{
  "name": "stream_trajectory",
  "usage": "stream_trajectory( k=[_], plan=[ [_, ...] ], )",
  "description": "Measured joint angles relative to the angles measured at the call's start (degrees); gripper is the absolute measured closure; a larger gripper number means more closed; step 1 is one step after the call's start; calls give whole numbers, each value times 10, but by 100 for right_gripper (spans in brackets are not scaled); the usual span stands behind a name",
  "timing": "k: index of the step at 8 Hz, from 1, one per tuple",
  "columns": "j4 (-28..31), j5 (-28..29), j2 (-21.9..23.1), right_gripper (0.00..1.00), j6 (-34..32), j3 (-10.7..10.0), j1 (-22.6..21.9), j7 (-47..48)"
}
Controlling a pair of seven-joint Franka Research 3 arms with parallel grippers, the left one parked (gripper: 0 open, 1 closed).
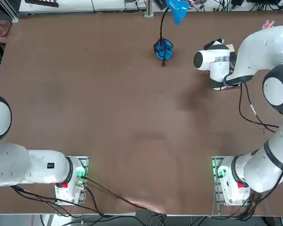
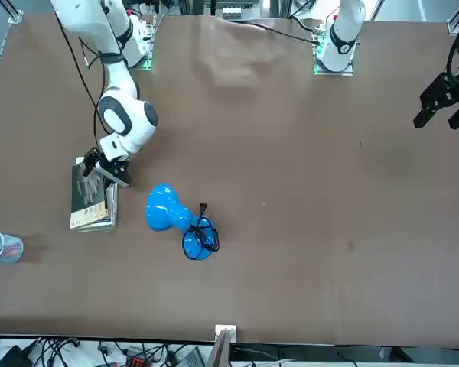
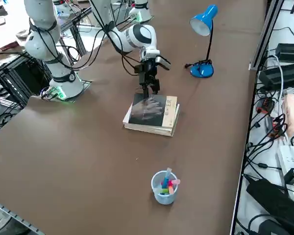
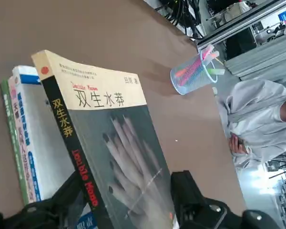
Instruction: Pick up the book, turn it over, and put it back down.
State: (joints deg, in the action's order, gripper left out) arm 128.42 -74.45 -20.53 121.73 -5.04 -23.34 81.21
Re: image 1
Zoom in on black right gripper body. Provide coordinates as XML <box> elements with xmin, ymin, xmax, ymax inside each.
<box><xmin>204</xmin><ymin>37</ymin><xmax>225</xmax><ymax>50</ymax></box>

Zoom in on blue desk lamp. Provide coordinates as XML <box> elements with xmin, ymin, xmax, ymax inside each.
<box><xmin>153</xmin><ymin>0</ymin><xmax>190</xmax><ymax>61</ymax></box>

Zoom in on pink perforated slipper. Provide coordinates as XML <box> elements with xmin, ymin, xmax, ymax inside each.
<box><xmin>0</xmin><ymin>19</ymin><xmax>13</xmax><ymax>44</ymax></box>

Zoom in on aluminium table post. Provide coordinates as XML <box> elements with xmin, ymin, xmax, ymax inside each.
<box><xmin>144</xmin><ymin>0</ymin><xmax>154</xmax><ymax>18</ymax></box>

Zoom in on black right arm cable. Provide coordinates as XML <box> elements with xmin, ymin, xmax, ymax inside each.
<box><xmin>238</xmin><ymin>82</ymin><xmax>280</xmax><ymax>133</ymax></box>

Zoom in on black cable across table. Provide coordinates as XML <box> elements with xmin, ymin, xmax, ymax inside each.
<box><xmin>84</xmin><ymin>176</ymin><xmax>167</xmax><ymax>214</ymax></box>

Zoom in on black left arm base cable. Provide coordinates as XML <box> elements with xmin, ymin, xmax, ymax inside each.
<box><xmin>10</xmin><ymin>185</ymin><xmax>110</xmax><ymax>218</ymax></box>

